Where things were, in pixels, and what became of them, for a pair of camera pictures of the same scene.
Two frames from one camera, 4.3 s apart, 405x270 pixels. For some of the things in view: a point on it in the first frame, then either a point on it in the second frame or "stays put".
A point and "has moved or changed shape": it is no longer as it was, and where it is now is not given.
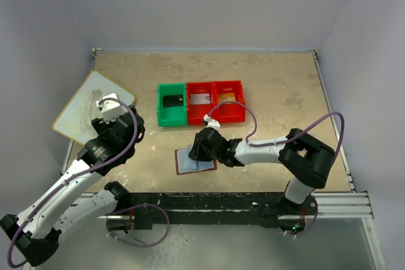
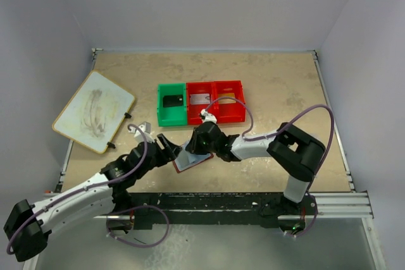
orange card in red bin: (228, 97) stays put
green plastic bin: (171, 104) stays put
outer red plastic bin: (229, 112) stays put
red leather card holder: (184, 164) has moved or changed shape
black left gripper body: (104, 128) -> (159, 158)
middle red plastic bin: (199, 101) stays put
